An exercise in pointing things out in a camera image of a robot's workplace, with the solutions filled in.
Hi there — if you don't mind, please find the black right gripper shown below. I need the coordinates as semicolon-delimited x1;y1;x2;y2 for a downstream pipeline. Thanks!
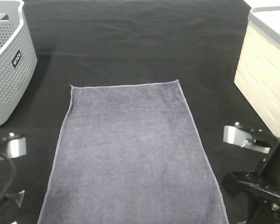
222;140;280;224

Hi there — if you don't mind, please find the grey purple towel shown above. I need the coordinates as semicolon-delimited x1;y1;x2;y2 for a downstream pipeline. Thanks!
38;80;229;224

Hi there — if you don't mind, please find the clear tape strip left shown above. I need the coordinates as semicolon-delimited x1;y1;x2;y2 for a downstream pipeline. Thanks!
5;190;25;208

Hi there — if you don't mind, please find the cream storage box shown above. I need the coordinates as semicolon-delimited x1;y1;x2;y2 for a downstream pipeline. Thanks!
234;6;280;137

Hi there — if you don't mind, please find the grey perforated laundry basket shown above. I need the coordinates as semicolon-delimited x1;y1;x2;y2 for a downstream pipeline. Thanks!
0;0;37;126

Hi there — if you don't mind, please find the black table mat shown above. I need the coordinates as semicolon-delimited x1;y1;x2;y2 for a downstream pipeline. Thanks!
0;0;267;224

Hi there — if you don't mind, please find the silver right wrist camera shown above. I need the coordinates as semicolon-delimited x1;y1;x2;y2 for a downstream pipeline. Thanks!
223;122;274;154

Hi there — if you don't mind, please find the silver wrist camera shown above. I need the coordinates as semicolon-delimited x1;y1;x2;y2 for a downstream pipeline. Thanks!
0;133;27;159
223;122;274;154

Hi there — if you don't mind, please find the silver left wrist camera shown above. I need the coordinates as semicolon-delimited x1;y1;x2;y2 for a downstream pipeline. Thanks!
0;133;27;159

